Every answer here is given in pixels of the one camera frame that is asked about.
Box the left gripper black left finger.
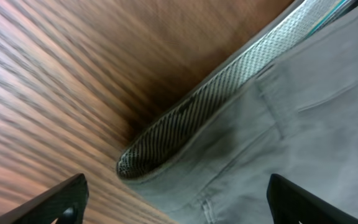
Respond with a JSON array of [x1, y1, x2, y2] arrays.
[[0, 174, 89, 224]]

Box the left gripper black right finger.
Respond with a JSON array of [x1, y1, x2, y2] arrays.
[[267, 174, 358, 224]]

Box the grey cotton shorts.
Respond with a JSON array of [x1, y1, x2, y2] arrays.
[[117, 1, 358, 223]]

